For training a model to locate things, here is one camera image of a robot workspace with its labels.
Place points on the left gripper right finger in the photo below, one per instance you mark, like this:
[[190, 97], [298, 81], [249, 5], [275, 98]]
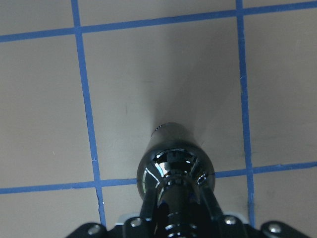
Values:
[[208, 199]]

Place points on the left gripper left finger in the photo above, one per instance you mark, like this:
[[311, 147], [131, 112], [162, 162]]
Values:
[[149, 206]]

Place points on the dark wine bottle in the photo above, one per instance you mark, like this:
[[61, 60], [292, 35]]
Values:
[[177, 167]]

